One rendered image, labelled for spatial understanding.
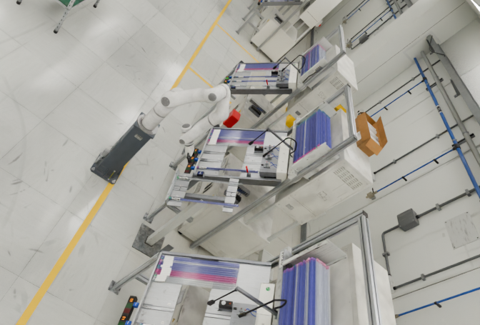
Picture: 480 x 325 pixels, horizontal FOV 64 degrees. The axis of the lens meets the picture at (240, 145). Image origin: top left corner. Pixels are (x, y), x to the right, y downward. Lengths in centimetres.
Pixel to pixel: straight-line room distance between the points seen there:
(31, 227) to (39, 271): 32
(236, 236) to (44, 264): 154
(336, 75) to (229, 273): 242
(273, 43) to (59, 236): 545
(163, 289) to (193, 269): 21
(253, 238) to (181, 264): 114
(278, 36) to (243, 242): 470
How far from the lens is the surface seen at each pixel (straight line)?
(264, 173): 299
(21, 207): 319
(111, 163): 346
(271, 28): 737
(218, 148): 335
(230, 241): 359
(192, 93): 278
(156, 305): 240
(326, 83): 412
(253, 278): 241
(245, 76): 449
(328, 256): 220
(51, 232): 318
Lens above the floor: 274
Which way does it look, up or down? 32 degrees down
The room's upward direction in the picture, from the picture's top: 51 degrees clockwise
